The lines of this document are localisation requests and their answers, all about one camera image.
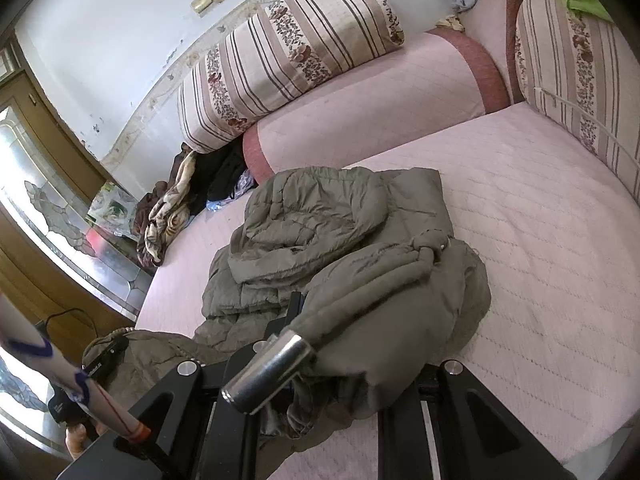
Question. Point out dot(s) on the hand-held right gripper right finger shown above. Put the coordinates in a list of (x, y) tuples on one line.
[(460, 390)]

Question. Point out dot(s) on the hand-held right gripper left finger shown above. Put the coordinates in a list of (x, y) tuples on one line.
[(274, 329)]

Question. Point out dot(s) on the olive quilted jacket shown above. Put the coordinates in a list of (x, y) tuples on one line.
[(350, 310)]

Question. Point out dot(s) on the person's left hand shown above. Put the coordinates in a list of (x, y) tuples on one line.
[(76, 441)]

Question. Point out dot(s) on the white rod with blue marks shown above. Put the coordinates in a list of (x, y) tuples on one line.
[(62, 365)]

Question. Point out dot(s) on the blue plastic bag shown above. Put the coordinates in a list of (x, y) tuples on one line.
[(242, 185)]

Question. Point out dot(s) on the green printed box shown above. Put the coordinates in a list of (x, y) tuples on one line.
[(112, 210)]

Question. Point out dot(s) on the brown patterned blanket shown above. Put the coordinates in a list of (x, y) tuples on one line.
[(165, 210)]

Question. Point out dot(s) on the black cloth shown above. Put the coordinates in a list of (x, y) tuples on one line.
[(222, 175)]

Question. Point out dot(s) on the wooden door with leaded glass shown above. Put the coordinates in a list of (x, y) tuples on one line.
[(45, 200)]

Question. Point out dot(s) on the pink maroon backrest cushion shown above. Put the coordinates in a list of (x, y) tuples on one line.
[(492, 10), (375, 95)]

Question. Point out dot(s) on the striped floral cushion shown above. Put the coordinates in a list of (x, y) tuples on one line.
[(300, 50), (575, 70)]

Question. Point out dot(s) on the beige patterned cloth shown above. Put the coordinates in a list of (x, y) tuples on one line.
[(450, 22)]

